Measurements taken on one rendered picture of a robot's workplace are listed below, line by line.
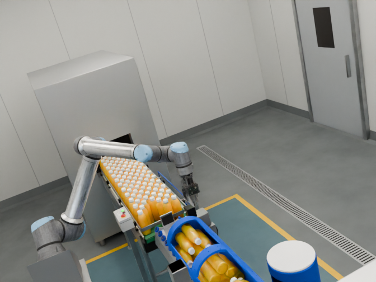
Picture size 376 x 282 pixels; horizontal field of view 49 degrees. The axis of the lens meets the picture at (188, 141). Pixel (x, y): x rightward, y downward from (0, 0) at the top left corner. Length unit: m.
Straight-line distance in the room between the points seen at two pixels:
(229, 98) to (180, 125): 1.05
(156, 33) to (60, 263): 5.09
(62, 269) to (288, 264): 1.32
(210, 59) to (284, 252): 5.35
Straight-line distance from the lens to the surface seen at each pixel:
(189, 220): 2.72
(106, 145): 2.39
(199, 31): 7.41
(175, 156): 2.21
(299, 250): 2.59
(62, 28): 6.85
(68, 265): 2.70
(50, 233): 2.77
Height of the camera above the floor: 2.64
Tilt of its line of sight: 21 degrees down
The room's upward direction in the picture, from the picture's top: 15 degrees counter-clockwise
